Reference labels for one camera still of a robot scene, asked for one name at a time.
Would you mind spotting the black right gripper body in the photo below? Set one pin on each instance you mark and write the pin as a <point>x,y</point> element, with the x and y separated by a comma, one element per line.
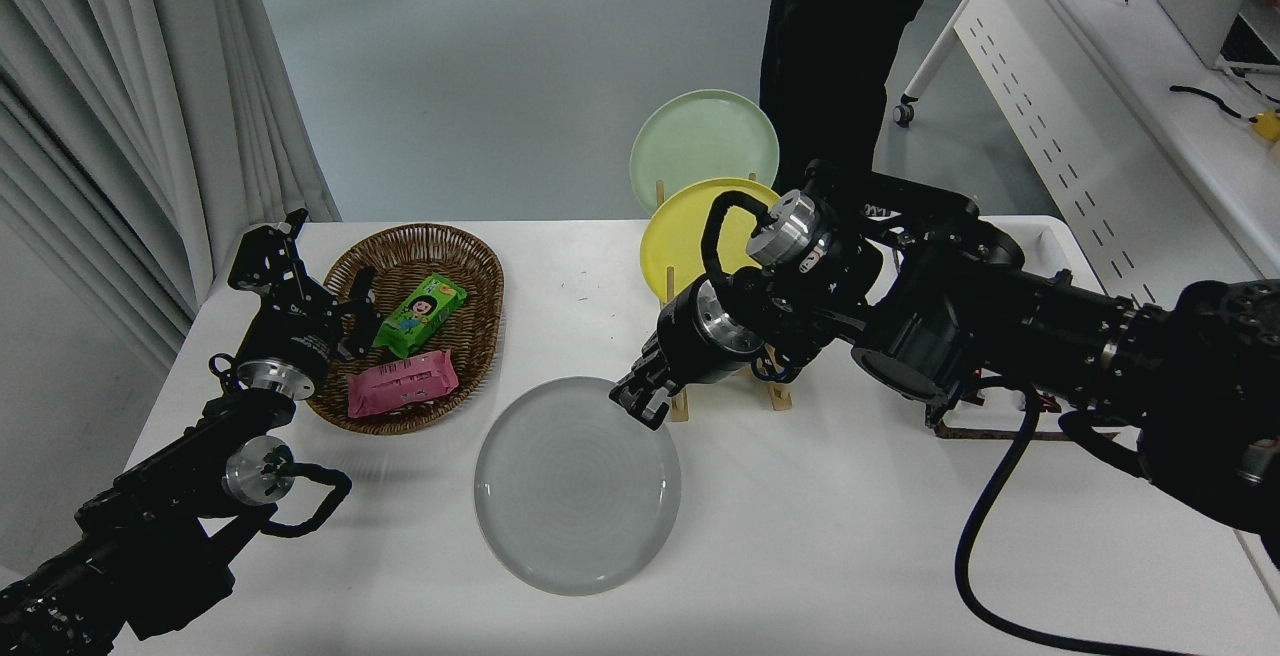
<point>685,336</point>

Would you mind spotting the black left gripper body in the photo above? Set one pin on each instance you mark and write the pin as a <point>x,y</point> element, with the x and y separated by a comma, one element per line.
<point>290,338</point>

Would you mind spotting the grey plate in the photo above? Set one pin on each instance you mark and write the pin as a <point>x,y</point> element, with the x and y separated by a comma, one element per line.
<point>575,486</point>

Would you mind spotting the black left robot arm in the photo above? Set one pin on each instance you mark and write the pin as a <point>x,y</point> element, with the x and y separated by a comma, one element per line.
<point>150,536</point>

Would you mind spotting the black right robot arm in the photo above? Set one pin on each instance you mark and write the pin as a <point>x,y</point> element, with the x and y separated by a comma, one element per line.
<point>960,316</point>

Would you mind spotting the yellow plate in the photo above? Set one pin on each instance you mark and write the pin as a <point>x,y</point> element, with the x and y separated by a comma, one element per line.
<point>680,246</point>

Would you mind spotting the wooden plate rack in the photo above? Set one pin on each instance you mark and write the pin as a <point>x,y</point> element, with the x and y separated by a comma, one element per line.
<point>780,396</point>

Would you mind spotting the pale green plate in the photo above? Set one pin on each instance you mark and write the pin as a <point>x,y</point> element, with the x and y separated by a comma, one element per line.
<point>700,141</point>

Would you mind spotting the green snack pack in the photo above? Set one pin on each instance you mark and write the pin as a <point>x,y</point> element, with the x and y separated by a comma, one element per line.
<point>420,314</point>

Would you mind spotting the pink snack pack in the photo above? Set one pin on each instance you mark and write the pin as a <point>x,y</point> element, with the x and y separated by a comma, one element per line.
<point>400,384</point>

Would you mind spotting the brown wicker basket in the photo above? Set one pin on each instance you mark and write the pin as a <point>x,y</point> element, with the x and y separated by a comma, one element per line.
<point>472,271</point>

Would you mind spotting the grey curtain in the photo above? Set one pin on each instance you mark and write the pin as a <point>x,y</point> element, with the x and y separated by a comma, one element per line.
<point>100,86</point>

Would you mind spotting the person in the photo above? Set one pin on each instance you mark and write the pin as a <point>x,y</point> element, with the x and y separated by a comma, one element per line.
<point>830,36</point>

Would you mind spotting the white plastic tray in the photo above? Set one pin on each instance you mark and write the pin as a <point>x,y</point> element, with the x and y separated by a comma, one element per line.
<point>1045,236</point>

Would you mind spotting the white desk with perforated panel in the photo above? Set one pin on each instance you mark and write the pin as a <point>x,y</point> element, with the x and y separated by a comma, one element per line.
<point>1100,86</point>

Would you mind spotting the small yellow object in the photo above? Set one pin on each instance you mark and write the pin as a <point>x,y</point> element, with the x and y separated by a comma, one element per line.
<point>1268,124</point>

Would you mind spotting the white side table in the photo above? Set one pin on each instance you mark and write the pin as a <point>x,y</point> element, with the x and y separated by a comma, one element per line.
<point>1268,576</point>

